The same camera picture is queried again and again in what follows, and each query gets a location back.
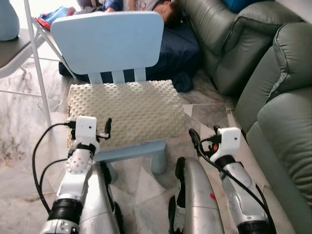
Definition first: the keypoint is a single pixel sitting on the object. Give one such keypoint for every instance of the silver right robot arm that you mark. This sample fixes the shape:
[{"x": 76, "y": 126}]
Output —
[{"x": 241, "y": 185}]

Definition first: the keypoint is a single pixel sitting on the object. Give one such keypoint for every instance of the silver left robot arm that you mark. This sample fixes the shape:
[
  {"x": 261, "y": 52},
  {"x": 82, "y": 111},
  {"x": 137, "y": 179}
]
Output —
[{"x": 73, "y": 187}]

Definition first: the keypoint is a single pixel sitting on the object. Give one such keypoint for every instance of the silver right robot leg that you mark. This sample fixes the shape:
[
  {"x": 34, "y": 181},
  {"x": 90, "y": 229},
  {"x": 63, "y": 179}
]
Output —
[{"x": 197, "y": 195}]

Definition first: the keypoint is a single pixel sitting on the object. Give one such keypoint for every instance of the silver robot leg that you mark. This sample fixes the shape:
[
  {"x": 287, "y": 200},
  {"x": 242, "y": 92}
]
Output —
[
  {"x": 197, "y": 195},
  {"x": 97, "y": 204}
]

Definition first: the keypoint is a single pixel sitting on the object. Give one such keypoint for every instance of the silver left robot leg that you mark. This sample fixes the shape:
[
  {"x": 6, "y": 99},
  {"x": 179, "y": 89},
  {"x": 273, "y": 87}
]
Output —
[{"x": 97, "y": 204}]

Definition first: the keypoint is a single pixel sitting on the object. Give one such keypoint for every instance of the light blue child chair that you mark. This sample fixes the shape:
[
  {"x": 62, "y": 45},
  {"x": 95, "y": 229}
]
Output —
[{"x": 107, "y": 44}]

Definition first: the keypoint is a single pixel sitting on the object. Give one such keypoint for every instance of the dark blue floor mattress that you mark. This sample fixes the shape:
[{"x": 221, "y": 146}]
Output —
[{"x": 178, "y": 53}]

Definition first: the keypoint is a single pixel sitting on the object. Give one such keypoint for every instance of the white folding chair grey seat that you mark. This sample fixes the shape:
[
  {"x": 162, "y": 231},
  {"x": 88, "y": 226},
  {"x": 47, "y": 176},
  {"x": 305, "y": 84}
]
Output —
[{"x": 9, "y": 53}]

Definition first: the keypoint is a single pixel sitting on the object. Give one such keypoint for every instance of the blue and red bag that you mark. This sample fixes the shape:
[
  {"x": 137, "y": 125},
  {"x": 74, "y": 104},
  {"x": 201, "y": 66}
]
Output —
[{"x": 56, "y": 14}]

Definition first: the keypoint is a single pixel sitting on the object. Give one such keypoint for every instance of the sleeping child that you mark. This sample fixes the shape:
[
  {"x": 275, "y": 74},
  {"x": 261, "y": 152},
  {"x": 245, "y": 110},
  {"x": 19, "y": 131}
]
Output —
[{"x": 170, "y": 12}]

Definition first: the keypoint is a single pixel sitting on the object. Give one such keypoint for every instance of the blue box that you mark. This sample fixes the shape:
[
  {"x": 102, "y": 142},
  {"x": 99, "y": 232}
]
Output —
[{"x": 241, "y": 5}]

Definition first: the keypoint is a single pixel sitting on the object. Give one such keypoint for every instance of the pale blue cushion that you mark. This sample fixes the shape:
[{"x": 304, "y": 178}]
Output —
[{"x": 7, "y": 19}]

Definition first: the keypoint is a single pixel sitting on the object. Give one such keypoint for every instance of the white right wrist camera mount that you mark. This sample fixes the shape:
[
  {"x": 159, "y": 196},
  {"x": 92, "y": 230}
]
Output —
[{"x": 230, "y": 141}]

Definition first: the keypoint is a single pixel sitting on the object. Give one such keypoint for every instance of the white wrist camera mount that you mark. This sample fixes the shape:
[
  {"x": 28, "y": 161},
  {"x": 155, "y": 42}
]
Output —
[
  {"x": 86, "y": 129},
  {"x": 230, "y": 141}
]

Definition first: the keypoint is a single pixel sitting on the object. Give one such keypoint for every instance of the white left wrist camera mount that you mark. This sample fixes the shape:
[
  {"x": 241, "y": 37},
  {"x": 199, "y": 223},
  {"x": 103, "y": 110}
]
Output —
[{"x": 86, "y": 129}]

